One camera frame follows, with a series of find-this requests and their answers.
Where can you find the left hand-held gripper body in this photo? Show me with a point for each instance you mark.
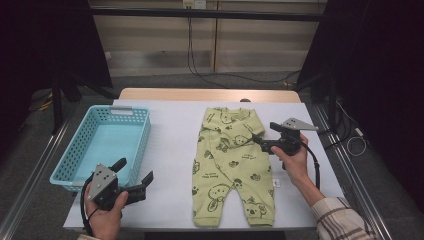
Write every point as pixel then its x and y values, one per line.
pixel 101 181

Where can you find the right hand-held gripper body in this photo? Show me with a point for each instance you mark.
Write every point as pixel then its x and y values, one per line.
pixel 296 125

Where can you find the green printed baby romper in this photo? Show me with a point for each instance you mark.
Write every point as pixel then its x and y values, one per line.
pixel 230 166

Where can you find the light blue plastic basket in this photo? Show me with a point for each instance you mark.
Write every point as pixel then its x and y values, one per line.
pixel 76 146

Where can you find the person's right hand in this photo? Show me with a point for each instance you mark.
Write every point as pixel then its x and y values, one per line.
pixel 296 166

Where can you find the person's left hand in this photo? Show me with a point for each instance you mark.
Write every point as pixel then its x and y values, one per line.
pixel 106 223

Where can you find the black metal stand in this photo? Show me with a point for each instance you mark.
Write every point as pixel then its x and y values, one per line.
pixel 56 110
pixel 332 110

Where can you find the dark round table grommet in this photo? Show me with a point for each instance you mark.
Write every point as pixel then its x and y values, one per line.
pixel 245 100

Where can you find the white table cover board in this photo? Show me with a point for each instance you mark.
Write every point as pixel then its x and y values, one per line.
pixel 173 133

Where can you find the black curtain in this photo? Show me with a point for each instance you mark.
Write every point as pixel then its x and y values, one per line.
pixel 40 43
pixel 383 66

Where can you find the black horizontal metal bar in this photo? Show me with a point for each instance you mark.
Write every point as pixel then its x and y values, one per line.
pixel 200 14

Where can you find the aluminium floor rail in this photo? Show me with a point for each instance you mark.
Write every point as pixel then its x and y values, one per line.
pixel 30 181
pixel 375 216

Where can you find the small white wall fitting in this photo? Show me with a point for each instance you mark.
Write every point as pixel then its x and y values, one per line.
pixel 107 55

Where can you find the white wall socket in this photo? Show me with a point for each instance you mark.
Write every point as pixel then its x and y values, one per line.
pixel 195 3

